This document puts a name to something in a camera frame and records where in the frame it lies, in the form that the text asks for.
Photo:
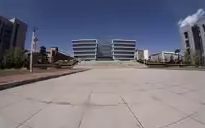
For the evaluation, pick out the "wide pale steps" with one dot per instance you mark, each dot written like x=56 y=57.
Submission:
x=110 y=64

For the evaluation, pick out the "striped twin-winged building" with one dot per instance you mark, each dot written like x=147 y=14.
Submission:
x=85 y=50

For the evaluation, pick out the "pale paved plaza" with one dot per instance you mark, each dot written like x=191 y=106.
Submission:
x=116 y=90

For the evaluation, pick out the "small white building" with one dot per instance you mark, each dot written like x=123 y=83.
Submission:
x=141 y=54

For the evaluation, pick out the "low brown building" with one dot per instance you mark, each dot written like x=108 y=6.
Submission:
x=56 y=55

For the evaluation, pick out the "low pale building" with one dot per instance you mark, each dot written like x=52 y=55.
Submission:
x=163 y=56

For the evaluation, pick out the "lattice tower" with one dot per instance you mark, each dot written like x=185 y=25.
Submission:
x=35 y=43

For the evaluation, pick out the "pale lamp pole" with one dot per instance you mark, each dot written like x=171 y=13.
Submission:
x=31 y=53

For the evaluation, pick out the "reddish ground strip with kerb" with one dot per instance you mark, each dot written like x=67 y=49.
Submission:
x=16 y=79

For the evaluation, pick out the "row of green trees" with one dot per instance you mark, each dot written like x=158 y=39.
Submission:
x=10 y=58
x=196 y=60

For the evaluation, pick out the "pale grid-fronted building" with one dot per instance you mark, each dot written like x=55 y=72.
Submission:
x=198 y=38

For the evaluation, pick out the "dark glass building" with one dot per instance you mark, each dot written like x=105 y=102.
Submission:
x=3 y=33

